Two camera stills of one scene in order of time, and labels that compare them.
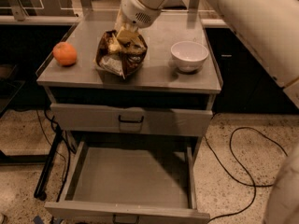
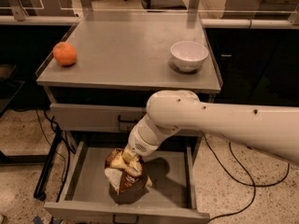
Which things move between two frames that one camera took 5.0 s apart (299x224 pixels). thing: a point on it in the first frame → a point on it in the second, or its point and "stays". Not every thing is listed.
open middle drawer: [151, 178] stays
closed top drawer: [136, 119] stays
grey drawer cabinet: [172, 96] stays
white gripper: [135, 10] → [139, 142]
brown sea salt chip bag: [124, 62] → [129, 182]
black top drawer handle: [130, 120] stays
